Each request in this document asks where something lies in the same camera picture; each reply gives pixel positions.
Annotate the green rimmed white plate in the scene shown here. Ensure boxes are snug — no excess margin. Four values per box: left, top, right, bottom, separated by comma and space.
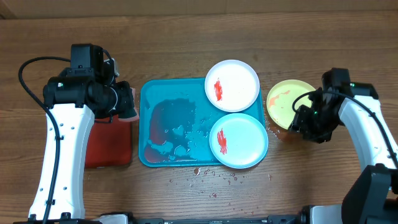
266, 80, 315, 129

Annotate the light blue rimmed plate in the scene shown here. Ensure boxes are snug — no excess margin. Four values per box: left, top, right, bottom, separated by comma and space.
209, 113, 269, 169

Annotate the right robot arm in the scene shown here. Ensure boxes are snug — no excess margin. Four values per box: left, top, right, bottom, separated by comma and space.
289, 83, 397, 223

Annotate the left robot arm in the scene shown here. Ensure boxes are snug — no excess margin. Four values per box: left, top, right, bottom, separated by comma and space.
29, 76, 138, 223

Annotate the dark tray with red water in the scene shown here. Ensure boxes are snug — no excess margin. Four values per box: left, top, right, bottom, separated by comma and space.
85, 116, 132, 169

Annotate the teal plastic tray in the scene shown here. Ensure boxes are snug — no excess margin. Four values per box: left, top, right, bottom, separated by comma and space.
138, 77, 266, 168

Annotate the white plate with red stain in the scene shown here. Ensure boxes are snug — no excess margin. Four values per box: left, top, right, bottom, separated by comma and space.
205, 60, 260, 113

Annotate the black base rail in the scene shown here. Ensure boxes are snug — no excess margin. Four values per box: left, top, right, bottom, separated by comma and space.
12, 211, 312, 224

